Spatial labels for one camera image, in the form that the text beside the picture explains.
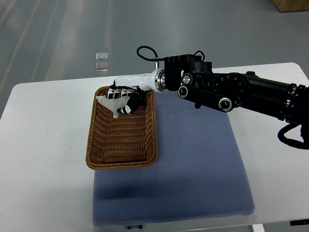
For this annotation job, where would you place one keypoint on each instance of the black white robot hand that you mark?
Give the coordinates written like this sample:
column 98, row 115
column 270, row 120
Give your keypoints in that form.
column 135, row 88

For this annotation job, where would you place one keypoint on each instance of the white bear figurine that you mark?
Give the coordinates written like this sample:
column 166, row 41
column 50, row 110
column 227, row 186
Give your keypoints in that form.
column 113, row 104

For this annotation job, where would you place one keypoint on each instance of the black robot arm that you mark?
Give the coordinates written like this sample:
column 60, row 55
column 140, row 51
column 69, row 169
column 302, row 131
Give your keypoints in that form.
column 194, row 81

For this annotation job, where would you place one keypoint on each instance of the brown wicker basket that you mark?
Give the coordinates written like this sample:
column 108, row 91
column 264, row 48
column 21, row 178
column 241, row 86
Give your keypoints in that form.
column 129, row 141

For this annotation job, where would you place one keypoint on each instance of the clear floor tile lower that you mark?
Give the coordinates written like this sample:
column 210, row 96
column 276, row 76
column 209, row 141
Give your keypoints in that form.
column 102, row 66

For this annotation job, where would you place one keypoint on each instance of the clear floor tile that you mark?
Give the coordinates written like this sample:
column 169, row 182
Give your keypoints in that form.
column 102, row 56
column 102, row 66

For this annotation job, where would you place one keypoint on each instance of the clear floor tile upper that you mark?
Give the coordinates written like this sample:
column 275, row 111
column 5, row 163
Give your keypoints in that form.
column 102, row 56

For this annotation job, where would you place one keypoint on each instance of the blue fabric mat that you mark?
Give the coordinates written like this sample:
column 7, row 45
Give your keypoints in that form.
column 199, row 172

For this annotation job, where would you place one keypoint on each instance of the wooden box corner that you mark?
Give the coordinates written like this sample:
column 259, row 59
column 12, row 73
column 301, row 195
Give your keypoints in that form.
column 285, row 6

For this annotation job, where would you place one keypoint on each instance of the black table bracket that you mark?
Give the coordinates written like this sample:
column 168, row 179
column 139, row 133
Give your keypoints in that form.
column 299, row 222

